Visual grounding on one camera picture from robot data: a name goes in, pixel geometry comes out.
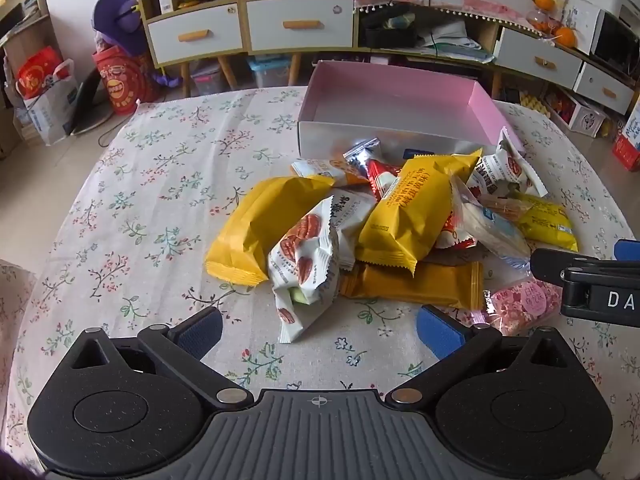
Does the pink nougat packet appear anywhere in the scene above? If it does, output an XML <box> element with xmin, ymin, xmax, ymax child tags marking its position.
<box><xmin>470</xmin><ymin>277</ymin><xmax>563</xmax><ymax>337</ymax></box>

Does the white orange lotus chip packet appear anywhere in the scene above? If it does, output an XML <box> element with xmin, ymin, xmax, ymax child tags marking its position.
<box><xmin>291</xmin><ymin>158</ymin><xmax>371</xmax><ymax>187</ymax></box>

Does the white pecan snack packet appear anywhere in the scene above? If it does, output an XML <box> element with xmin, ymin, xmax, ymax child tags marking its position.
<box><xmin>470</xmin><ymin>127</ymin><xmax>549</xmax><ymax>200</ymax></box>
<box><xmin>267</xmin><ymin>187</ymin><xmax>381</xmax><ymax>345</ymax></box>

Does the microwave oven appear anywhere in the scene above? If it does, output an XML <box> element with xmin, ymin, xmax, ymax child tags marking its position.
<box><xmin>590</xmin><ymin>0</ymin><xmax>640</xmax><ymax>73</ymax></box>

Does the orange wafer packet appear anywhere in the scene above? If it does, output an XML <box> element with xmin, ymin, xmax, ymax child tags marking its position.
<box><xmin>339</xmin><ymin>260</ymin><xmax>486</xmax><ymax>311</ymax></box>

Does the large printed yellow snack packet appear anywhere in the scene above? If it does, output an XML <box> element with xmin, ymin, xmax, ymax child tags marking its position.
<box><xmin>357</xmin><ymin>149</ymin><xmax>484</xmax><ymax>277</ymax></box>

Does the red and white carton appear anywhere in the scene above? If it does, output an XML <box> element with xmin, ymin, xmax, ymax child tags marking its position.
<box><xmin>612</xmin><ymin>105</ymin><xmax>640</xmax><ymax>171</ymax></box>

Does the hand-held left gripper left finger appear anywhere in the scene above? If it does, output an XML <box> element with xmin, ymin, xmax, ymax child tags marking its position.
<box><xmin>66</xmin><ymin>305</ymin><xmax>255</xmax><ymax>407</ymax></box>

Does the floral tablecloth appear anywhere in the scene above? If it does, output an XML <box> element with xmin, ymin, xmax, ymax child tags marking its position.
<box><xmin>0</xmin><ymin>85</ymin><xmax>640</xmax><ymax>480</ymax></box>

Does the clear bin with blue lid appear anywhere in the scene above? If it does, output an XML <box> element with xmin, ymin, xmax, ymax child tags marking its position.
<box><xmin>247</xmin><ymin>55</ymin><xmax>292</xmax><ymax>90</ymax></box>

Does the large plain yellow snack packet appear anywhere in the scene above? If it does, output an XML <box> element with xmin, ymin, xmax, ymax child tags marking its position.
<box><xmin>205</xmin><ymin>175</ymin><xmax>337</xmax><ymax>286</ymax></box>

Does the clear white cracker packet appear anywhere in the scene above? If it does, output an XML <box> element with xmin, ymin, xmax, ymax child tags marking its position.
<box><xmin>450</xmin><ymin>172</ymin><xmax>532</xmax><ymax>267</ymax></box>

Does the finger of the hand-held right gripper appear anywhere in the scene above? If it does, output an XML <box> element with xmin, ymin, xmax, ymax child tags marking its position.
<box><xmin>530</xmin><ymin>247</ymin><xmax>640</xmax><ymax>287</ymax></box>
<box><xmin>614</xmin><ymin>239</ymin><xmax>640</xmax><ymax>263</ymax></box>

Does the white printed carton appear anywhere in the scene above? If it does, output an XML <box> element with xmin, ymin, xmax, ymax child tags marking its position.
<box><xmin>560</xmin><ymin>0</ymin><xmax>603</xmax><ymax>56</ymax></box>

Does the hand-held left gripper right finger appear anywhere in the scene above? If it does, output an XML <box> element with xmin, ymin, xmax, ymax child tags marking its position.
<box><xmin>386</xmin><ymin>304</ymin><xmax>576</xmax><ymax>407</ymax></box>

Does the clear bin with pink lid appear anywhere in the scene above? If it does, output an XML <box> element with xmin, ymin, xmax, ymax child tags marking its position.
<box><xmin>191</xmin><ymin>67</ymin><xmax>226</xmax><ymax>97</ymax></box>

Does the red silver candy packet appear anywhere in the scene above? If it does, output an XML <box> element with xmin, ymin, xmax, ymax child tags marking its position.
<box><xmin>342</xmin><ymin>137</ymin><xmax>403</xmax><ymax>201</ymax></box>

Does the red cartoon print bag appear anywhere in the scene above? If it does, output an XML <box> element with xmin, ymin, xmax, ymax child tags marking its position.
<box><xmin>92</xmin><ymin>45</ymin><xmax>161</xmax><ymax>115</ymax></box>

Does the white paper shopping bag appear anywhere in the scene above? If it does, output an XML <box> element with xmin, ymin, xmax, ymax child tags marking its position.
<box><xmin>5</xmin><ymin>59</ymin><xmax>81</xmax><ymax>146</ymax></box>

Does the purple plush toy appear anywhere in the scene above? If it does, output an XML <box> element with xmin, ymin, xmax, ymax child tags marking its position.
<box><xmin>91</xmin><ymin>0</ymin><xmax>183</xmax><ymax>88</ymax></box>

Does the pile of papers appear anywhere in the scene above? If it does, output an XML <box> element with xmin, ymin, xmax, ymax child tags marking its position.
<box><xmin>417</xmin><ymin>22</ymin><xmax>496</xmax><ymax>63</ymax></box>

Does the brown cake packet red label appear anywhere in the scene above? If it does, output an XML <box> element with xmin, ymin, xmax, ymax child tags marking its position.
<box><xmin>480</xmin><ymin>194</ymin><xmax>526</xmax><ymax>222</ymax></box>

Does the small yellow snack packet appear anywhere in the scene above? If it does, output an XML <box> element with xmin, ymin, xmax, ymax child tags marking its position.
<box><xmin>510</xmin><ymin>192</ymin><xmax>580</xmax><ymax>253</ymax></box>

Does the white drawer with orange handle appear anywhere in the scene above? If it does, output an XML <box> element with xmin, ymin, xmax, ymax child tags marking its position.
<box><xmin>146</xmin><ymin>4</ymin><xmax>244</xmax><ymax>66</ymax></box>
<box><xmin>575</xmin><ymin>62</ymin><xmax>635</xmax><ymax>116</ymax></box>
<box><xmin>246</xmin><ymin>0</ymin><xmax>355</xmax><ymax>52</ymax></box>
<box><xmin>494</xmin><ymin>27</ymin><xmax>585</xmax><ymax>92</ymax></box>

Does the red gift bag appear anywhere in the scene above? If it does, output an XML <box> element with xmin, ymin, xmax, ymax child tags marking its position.
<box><xmin>17</xmin><ymin>46</ymin><xmax>66</xmax><ymax>100</ymax></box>

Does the white box with red print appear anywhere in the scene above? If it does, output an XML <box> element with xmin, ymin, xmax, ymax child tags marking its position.
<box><xmin>547</xmin><ymin>87</ymin><xmax>608</xmax><ymax>138</ymax></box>

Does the wooden bookshelf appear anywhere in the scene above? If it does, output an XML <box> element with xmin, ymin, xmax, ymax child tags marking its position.
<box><xmin>0</xmin><ymin>0</ymin><xmax>51</xmax><ymax>61</ymax></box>

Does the pink-lined cardboard box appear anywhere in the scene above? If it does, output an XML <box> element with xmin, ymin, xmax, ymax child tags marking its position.
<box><xmin>297</xmin><ymin>60</ymin><xmax>527</xmax><ymax>162</ymax></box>

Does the long wooden cabinet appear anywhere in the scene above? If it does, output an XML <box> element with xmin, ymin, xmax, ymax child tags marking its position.
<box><xmin>129</xmin><ymin>0</ymin><xmax>640</xmax><ymax>118</ymax></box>

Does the pink cloth with pompom fringe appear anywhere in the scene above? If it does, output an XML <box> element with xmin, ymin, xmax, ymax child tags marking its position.
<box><xmin>317</xmin><ymin>0</ymin><xmax>541</xmax><ymax>36</ymax></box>

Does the clear jar of oranges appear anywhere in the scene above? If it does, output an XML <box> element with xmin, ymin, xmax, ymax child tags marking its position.
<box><xmin>525</xmin><ymin>7</ymin><xmax>556</xmax><ymax>33</ymax></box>

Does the red white snack packet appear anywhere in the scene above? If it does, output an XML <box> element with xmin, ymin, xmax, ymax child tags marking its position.
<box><xmin>434</xmin><ymin>210</ymin><xmax>477</xmax><ymax>251</ymax></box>

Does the black flat screen device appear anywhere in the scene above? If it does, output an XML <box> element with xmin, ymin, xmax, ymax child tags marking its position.
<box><xmin>70</xmin><ymin>67</ymin><xmax>113</xmax><ymax>136</ymax></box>

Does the yellow egg foam sheet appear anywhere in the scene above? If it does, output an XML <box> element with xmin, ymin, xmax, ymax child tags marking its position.
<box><xmin>520</xmin><ymin>85</ymin><xmax>548</xmax><ymax>118</ymax></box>

